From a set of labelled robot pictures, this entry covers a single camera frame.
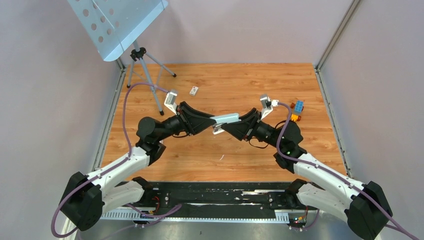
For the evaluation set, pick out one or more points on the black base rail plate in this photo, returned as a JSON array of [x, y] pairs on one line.
[[238, 200]]

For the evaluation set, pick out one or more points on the light blue music stand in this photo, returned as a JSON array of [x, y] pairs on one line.
[[115, 25]]

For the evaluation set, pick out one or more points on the small white staple box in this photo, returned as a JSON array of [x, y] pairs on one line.
[[193, 91]]

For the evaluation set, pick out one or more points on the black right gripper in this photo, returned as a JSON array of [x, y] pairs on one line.
[[242, 129]]

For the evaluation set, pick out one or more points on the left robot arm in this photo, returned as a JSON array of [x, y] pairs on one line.
[[87, 196]]

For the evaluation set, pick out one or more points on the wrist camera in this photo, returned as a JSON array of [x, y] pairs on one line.
[[268, 105], [170, 101]]

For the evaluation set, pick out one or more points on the colourful toy block car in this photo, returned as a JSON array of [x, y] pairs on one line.
[[297, 108]]

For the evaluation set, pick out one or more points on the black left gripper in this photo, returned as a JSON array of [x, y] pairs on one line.
[[193, 121]]

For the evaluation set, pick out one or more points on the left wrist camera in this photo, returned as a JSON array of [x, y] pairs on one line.
[[170, 101]]

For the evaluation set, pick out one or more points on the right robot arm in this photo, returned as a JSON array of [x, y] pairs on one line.
[[363, 206]]

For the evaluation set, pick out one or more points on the light blue white stapler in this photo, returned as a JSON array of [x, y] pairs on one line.
[[223, 119]]

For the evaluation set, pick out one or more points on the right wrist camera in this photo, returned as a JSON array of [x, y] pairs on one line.
[[268, 105]]

